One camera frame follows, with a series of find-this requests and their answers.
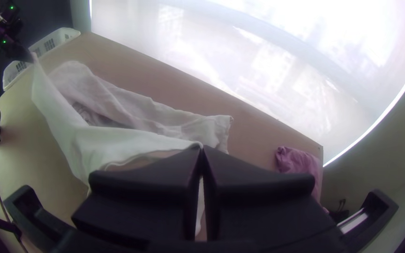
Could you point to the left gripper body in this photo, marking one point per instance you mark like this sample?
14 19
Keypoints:
18 52

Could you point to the white laundry basket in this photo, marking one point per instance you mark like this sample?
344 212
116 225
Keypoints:
48 44

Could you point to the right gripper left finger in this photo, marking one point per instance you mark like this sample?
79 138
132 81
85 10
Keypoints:
146 203

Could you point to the pink garment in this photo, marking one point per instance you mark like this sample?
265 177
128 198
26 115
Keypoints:
299 163

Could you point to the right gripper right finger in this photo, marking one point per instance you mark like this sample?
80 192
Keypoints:
265 207

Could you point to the white t-shirt with orange print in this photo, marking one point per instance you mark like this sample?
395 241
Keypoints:
104 140

